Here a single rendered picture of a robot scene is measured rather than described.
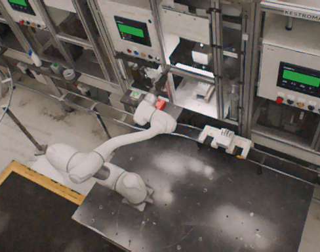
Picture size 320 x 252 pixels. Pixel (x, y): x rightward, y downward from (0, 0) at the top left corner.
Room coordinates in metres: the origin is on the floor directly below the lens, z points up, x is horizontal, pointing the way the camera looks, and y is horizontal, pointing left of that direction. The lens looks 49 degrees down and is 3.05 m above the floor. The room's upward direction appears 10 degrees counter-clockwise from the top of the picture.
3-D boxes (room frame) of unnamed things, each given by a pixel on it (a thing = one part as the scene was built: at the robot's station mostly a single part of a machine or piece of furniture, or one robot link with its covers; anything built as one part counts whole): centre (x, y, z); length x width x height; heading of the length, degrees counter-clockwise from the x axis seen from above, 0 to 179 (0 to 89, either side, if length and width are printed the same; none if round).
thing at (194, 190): (1.01, 0.02, 0.66); 1.50 x 1.06 x 0.04; 55
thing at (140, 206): (1.06, 0.42, 0.71); 0.22 x 0.18 x 0.06; 55
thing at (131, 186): (1.08, 0.45, 0.85); 0.18 x 0.16 x 0.22; 53
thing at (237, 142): (1.28, -0.27, 0.84); 0.36 x 0.14 x 0.10; 55
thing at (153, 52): (1.90, 0.18, 1.60); 0.42 x 0.29 x 0.46; 55
